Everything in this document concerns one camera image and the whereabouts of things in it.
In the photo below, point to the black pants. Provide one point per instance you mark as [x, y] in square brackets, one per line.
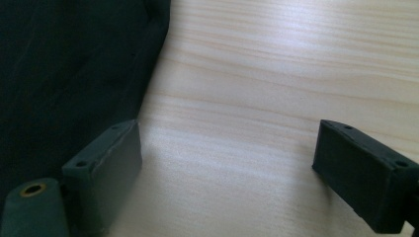
[66, 65]

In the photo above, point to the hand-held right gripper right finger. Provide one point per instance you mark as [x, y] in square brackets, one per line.
[359, 174]

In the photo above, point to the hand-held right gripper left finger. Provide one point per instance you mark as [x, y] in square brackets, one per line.
[108, 171]

